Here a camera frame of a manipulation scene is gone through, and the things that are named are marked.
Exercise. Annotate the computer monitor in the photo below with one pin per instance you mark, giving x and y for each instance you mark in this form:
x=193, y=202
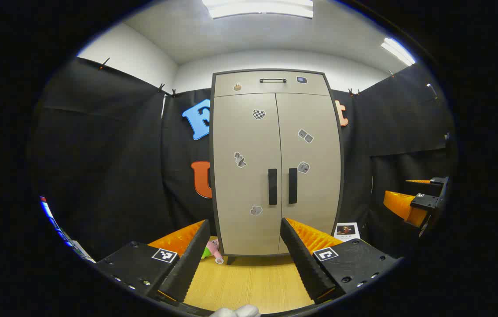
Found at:
x=51, y=215

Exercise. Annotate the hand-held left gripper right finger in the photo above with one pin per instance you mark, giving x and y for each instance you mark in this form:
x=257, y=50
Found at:
x=304, y=259

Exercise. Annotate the narrow ceiling light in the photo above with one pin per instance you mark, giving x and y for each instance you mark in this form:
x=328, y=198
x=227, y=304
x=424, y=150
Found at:
x=397, y=50

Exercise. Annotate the black backdrop cloth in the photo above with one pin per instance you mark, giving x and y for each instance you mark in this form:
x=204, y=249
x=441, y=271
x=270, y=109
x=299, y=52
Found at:
x=112, y=154

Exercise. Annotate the pink green plush toy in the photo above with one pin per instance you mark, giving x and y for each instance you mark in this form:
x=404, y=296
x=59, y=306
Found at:
x=213, y=251

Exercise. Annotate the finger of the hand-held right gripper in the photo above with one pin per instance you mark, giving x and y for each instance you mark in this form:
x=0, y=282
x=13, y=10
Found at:
x=400, y=204
x=420, y=181

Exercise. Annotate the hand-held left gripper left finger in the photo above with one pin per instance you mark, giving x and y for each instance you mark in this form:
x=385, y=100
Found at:
x=189, y=259

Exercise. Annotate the beige cabinet door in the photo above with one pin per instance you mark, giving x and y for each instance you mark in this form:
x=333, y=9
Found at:
x=244, y=185
x=315, y=198

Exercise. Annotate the white photo card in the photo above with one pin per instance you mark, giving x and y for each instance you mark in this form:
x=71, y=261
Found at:
x=346, y=231

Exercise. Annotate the large ceiling light panel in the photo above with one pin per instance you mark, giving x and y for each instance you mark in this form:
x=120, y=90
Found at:
x=258, y=8

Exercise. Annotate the beige double-door shoe cabinet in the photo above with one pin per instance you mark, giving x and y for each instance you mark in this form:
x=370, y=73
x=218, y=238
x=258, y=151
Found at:
x=275, y=83

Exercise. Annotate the beige cabinet drawer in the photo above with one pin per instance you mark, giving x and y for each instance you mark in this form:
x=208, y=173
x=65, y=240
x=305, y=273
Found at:
x=249, y=83

